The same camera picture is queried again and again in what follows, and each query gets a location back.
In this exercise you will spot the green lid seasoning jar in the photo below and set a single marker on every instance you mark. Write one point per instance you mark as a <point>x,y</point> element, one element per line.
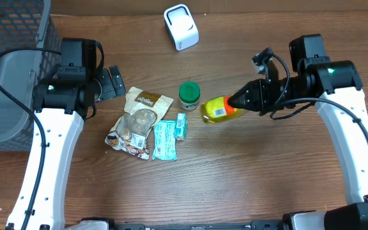
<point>189,95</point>

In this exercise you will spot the brown white snack bag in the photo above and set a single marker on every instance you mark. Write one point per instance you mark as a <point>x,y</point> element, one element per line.
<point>142,111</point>

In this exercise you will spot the white barcode scanner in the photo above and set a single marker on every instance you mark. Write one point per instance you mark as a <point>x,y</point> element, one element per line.
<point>181,26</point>

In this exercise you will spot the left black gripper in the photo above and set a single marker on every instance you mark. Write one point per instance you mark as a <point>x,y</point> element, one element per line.
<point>106,90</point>

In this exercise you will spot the grey plastic shopping basket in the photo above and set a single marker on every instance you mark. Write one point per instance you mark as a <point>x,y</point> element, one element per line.
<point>31,41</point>

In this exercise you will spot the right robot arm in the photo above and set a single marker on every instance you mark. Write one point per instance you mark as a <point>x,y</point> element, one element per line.
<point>335,89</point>

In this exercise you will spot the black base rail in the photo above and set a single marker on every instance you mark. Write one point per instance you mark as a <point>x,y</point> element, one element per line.
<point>109,223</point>

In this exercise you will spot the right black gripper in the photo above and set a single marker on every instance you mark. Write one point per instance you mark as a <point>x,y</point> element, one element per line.
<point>258,103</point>

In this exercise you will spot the Kleenex pocket tissue pack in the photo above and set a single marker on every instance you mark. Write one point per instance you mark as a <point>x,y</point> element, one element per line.
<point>181,127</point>

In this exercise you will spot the yellow dish soap bottle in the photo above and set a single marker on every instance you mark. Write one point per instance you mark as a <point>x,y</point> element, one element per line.
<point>218,110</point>

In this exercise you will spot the mint green wipes pack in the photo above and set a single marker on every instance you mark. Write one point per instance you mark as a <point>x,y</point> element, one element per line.
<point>165,142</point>

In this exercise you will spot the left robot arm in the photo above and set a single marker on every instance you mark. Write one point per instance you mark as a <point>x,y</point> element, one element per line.
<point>61,101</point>

